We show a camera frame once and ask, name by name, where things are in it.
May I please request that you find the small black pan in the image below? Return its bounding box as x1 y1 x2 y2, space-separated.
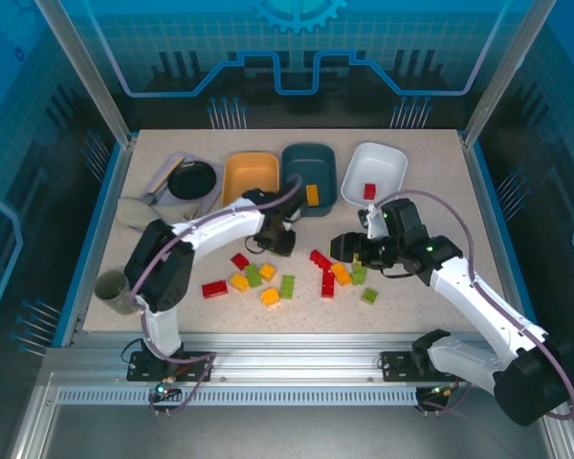
166 161 218 201

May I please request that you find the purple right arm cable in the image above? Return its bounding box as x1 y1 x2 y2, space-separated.
372 189 574 422

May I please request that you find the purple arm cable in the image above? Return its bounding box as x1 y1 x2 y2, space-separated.
372 189 574 422
121 174 305 417

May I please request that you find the grey slotted cable duct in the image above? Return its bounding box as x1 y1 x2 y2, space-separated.
56 387 420 407

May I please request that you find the yellow plastic container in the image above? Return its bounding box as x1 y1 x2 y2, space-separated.
221 151 281 210

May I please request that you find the aluminium frame post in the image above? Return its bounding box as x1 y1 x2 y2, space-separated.
461 0 559 147
33 0 138 147

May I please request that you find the grey mug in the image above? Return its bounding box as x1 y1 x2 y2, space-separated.
94 270 143 317

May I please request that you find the dark teal plastic container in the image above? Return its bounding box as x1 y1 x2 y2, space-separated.
280 142 339 219

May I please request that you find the blue table edge trim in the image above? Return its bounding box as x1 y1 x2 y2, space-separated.
52 141 125 348
471 141 532 307

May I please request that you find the white plastic container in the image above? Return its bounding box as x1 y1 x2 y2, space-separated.
340 142 409 212

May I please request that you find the beige cloth napkin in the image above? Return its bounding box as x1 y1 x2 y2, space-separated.
116 195 207 235

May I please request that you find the aluminium extrusion rail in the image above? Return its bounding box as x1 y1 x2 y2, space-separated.
42 332 554 383

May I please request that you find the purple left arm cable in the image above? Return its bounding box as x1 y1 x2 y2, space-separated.
121 174 305 417

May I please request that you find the lavender plastic tray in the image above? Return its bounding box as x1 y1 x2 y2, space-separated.
141 151 226 226

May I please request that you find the grey spoon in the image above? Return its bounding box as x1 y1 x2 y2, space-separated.
142 184 169 206

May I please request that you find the tan wooden stick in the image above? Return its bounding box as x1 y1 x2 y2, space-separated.
145 156 183 193

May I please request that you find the small LED controller board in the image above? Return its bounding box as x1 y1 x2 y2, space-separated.
418 382 460 405
147 380 183 403

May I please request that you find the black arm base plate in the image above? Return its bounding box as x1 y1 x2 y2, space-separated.
126 350 214 383
380 350 465 383

